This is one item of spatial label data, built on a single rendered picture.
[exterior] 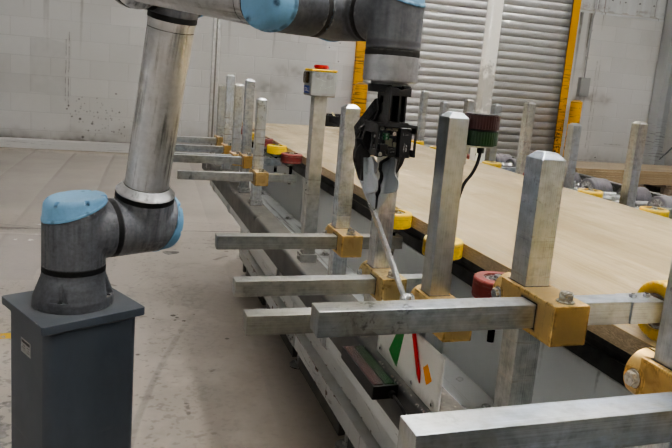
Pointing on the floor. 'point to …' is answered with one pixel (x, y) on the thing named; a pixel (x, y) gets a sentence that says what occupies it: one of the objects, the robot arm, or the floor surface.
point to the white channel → (492, 34)
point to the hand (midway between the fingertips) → (374, 200)
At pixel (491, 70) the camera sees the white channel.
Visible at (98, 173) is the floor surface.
